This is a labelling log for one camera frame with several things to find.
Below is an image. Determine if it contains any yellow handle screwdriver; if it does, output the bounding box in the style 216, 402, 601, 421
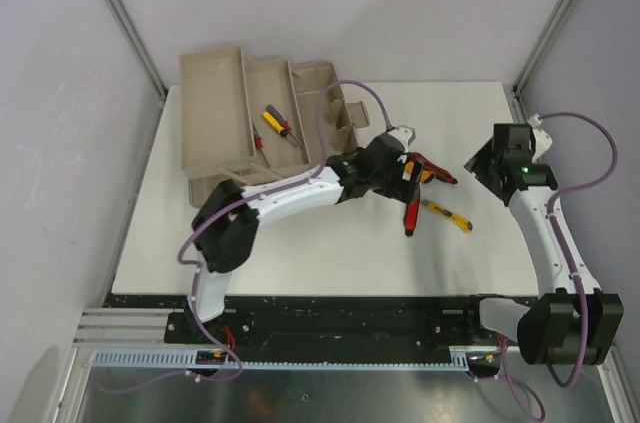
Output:
262, 111, 289, 138

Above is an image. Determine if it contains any small blue red screwdriver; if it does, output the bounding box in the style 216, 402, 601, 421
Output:
265, 105, 302, 148

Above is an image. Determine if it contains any large blue red screwdriver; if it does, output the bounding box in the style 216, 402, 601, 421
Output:
252, 125, 271, 167

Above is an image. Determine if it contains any beige plastic tool box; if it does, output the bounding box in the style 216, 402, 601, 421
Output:
180, 46, 370, 208

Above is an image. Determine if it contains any red folding knife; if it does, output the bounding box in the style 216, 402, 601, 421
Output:
403, 197, 421, 237

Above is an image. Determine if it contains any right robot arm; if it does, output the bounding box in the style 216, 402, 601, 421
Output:
461, 123, 624, 365

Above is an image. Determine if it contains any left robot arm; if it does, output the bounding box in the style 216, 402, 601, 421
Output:
177, 126, 420, 343

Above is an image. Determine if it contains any red black utility knife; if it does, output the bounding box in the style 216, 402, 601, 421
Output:
406, 152, 458, 185

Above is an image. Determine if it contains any yellow utility knife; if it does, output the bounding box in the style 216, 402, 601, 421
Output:
404, 161, 436, 184

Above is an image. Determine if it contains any yellow black box cutter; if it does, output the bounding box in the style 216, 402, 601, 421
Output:
421, 199, 473, 233

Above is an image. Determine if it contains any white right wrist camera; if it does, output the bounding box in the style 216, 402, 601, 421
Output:
527, 114, 553, 162

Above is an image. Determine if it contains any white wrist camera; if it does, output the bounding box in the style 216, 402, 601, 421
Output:
527, 114, 553, 162
387, 125, 416, 152

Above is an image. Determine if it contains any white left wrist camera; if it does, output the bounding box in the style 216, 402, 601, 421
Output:
387, 125, 416, 152

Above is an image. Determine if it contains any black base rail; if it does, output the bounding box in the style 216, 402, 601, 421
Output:
104, 294, 498, 363

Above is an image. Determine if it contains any white cable duct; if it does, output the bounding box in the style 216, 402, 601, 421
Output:
92, 347, 499, 372

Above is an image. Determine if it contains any right aluminium frame post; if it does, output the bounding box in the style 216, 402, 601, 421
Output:
512, 0, 579, 99

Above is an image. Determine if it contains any aluminium frame post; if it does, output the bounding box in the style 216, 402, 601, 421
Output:
512, 0, 579, 99
104, 0, 168, 101

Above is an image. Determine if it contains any left aluminium frame post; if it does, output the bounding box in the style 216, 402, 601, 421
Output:
104, 0, 168, 101

